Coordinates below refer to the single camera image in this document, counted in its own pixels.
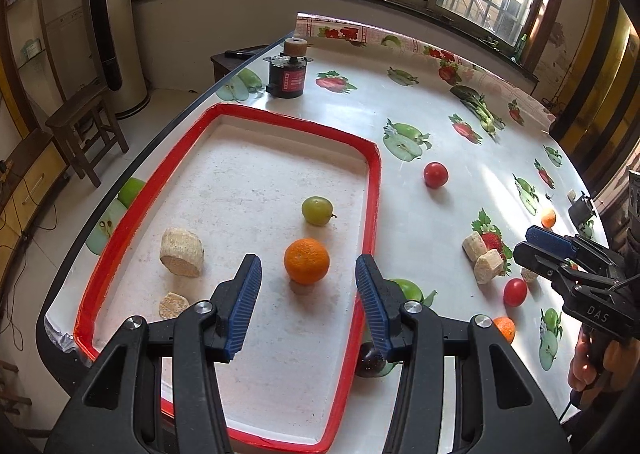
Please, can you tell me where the wall shelf unit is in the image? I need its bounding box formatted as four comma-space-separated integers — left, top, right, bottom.
0, 0, 96, 135

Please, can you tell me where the dark purple plum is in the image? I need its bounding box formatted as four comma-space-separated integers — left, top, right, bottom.
354, 341, 387, 379

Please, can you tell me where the small beige cork block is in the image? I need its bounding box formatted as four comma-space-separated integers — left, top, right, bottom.
159, 292, 191, 319

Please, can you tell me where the black floor cable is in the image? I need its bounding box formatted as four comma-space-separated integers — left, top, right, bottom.
0, 214, 58, 352

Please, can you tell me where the red tomato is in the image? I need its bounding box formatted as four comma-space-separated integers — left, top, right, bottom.
423, 162, 449, 189
503, 278, 529, 308

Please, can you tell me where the large beige cork block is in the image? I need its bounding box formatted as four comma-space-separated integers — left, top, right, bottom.
159, 228, 206, 278

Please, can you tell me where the small grey metal device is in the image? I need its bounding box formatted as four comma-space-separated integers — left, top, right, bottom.
568, 190, 597, 231

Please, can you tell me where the person's right hand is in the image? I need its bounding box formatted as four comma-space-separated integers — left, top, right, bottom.
567, 324, 640, 392

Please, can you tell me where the tall black and beige column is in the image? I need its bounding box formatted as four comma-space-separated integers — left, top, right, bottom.
82, 0, 150, 121

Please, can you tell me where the dark wooden frame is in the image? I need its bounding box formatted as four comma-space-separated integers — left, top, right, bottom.
0, 359, 32, 416

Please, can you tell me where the red rimmed white tray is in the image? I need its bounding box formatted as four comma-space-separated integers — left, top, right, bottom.
74, 102, 382, 454

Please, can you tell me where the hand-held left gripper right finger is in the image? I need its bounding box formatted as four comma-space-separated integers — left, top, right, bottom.
355, 254, 571, 454

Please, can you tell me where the green grape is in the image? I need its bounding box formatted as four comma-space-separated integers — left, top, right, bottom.
301, 196, 337, 227

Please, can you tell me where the low yellow wooden cabinet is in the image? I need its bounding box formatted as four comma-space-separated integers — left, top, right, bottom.
0, 128, 71, 279

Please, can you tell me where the dark wooden stool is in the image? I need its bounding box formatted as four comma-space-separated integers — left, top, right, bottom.
45, 94, 130, 189

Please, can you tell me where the small dark side table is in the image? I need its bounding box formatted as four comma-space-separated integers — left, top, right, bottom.
210, 46, 273, 83

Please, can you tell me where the black jar with red label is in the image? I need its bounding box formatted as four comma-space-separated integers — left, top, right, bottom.
263, 54, 315, 99

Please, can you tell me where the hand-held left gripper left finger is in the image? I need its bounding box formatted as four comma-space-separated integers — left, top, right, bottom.
45, 254, 263, 454

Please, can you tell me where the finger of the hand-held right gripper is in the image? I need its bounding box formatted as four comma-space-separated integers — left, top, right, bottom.
525, 225, 582, 258
513, 241, 577, 287

